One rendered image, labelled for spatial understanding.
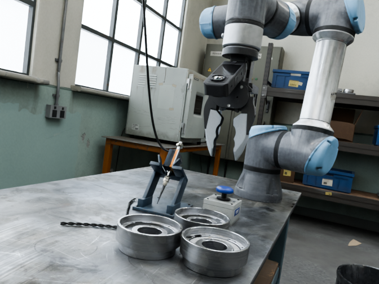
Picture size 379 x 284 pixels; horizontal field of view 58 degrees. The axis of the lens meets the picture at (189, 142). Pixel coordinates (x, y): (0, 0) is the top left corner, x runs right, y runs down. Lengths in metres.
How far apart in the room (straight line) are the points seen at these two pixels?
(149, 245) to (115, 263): 0.05
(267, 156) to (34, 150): 1.80
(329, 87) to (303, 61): 3.62
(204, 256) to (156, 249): 0.07
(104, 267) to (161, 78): 2.53
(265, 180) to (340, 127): 2.99
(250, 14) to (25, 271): 0.55
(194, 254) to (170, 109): 2.43
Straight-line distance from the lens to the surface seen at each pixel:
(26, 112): 2.43
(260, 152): 1.05
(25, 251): 0.56
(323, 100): 1.03
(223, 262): 0.50
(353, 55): 4.65
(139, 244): 0.52
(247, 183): 1.06
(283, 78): 4.12
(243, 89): 0.65
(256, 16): 0.68
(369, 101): 3.97
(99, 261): 0.52
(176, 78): 2.89
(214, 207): 0.76
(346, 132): 3.99
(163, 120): 2.91
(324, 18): 1.10
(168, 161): 0.80
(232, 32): 0.67
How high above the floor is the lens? 1.02
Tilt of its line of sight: 4 degrees down
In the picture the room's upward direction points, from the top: 8 degrees clockwise
